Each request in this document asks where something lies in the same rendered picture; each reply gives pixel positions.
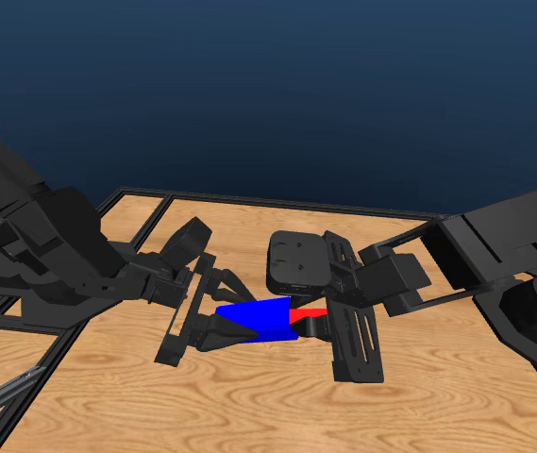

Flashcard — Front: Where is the blue hollow socket block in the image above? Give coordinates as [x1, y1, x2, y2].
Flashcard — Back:
[214, 295, 301, 344]

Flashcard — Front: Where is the thin red peg bar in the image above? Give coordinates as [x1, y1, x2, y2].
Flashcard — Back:
[288, 308, 328, 326]

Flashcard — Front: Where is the black table frame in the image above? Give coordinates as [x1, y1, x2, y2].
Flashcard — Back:
[0, 187, 537, 453]

